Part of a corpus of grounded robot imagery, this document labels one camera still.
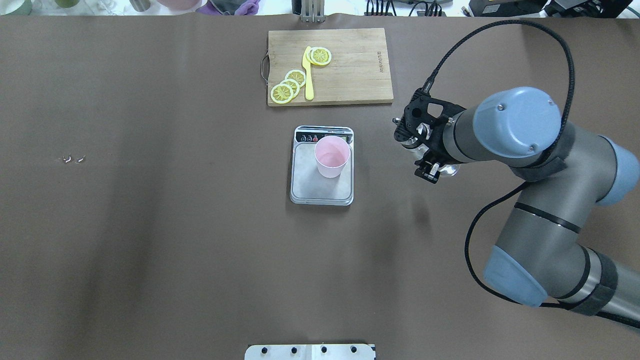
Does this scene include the yellow plastic knife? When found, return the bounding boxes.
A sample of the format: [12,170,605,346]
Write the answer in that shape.
[301,46,314,101]

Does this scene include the pink plastic cup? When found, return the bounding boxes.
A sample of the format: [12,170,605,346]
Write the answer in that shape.
[314,136,351,179]

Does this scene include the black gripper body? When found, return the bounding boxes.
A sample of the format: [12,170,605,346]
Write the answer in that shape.
[404,89,466,166]

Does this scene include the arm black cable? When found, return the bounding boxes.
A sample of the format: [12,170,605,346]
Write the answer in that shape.
[422,19,576,308]

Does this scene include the digital kitchen scale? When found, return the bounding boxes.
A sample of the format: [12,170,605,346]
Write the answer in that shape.
[289,125,355,207]

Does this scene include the lemon slice behind left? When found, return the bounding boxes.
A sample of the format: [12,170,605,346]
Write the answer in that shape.
[305,47,315,65]

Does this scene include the small white debris bits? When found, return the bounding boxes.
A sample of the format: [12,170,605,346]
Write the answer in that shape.
[61,153,87,164]

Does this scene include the aluminium frame post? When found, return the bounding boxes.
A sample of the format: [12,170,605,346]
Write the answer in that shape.
[299,0,326,23]

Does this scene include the purple grey cloth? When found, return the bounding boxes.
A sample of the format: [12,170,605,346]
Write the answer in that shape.
[195,0,259,16]

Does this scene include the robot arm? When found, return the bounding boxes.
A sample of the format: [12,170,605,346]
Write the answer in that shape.
[393,87,639,328]

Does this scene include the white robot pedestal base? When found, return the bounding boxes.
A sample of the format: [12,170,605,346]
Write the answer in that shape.
[244,343,378,360]

